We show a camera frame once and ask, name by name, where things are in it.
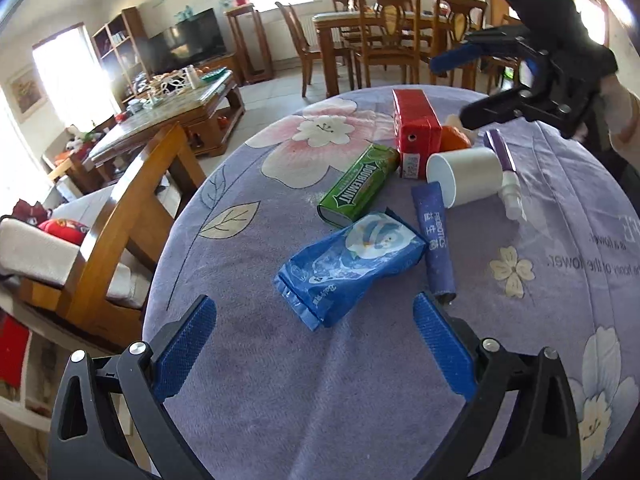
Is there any purple spray bottle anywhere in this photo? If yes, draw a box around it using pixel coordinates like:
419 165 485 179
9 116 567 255
483 129 526 222

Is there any blue snack bag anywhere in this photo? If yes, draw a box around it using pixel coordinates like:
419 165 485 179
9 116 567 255
273 209 426 330

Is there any right white gloved hand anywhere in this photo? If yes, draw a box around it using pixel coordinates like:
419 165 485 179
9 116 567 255
578 74 640 171

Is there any white paper cup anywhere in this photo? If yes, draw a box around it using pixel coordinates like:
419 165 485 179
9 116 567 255
426 148 502 209

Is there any red juice carton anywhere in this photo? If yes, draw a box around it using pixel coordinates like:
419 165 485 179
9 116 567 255
393 89 442 180

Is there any white side shelf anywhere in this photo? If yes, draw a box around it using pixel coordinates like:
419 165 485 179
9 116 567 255
1 295 64 476

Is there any purple floral tablecloth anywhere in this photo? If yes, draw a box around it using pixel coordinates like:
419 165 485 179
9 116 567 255
143 88 639 479

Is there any wooden sofa with cushions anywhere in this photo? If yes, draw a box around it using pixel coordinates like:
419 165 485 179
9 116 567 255
1 124 205 351

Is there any wooden dining table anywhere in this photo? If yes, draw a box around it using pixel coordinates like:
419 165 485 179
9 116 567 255
311 8 482 99

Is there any green gum box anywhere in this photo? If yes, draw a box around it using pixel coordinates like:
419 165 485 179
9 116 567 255
317 144 399 228

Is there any wooden dining chair left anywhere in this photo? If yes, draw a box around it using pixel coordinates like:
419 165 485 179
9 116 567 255
276 1 355 98

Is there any tall wooden stand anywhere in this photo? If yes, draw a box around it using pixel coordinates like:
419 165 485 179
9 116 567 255
226 3 274 84

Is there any wooden coffee table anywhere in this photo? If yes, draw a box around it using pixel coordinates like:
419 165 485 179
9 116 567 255
89 70 245 166

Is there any framed sunflower picture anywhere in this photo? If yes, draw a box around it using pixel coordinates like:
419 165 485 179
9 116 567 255
8 64 48 124

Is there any black television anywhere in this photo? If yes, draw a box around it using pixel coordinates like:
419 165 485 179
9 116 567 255
148 9 228 75

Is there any wooden bookshelf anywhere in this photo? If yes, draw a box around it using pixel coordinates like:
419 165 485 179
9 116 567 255
91 6 151 110

